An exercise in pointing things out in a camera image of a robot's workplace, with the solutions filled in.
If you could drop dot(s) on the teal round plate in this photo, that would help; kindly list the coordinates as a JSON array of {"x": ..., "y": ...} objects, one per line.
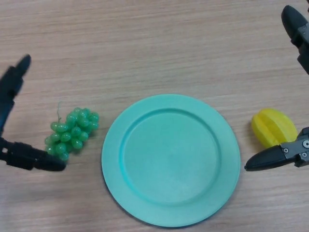
[{"x": 171, "y": 160}]

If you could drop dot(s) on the green grape bunch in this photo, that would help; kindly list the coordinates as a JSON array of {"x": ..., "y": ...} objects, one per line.
[{"x": 72, "y": 133}]

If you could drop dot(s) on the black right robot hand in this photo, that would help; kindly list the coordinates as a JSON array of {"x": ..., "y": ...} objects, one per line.
[{"x": 297, "y": 26}]

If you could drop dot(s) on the yellow starfruit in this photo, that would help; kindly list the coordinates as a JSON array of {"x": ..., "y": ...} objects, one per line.
[{"x": 274, "y": 126}]

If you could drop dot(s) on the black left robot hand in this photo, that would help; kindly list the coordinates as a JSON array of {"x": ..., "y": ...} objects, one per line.
[{"x": 9, "y": 84}]

